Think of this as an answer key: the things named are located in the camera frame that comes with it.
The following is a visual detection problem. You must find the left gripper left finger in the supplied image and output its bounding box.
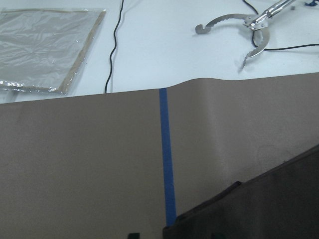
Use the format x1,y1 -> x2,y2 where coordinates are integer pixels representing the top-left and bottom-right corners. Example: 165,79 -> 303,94
128,233 -> 140,239

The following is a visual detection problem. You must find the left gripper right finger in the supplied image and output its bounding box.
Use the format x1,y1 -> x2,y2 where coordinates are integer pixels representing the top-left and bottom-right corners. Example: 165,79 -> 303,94
211,233 -> 224,239

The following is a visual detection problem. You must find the dark brown t-shirt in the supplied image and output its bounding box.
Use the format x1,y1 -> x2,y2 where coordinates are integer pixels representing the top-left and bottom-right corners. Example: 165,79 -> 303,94
162,147 -> 319,239

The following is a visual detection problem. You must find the plastic wrapped board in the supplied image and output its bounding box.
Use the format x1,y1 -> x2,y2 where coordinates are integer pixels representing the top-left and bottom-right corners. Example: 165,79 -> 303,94
0,8 -> 107,94

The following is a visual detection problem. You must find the black table cable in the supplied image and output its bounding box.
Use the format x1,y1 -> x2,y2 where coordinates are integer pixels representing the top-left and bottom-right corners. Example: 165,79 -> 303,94
104,0 -> 125,94

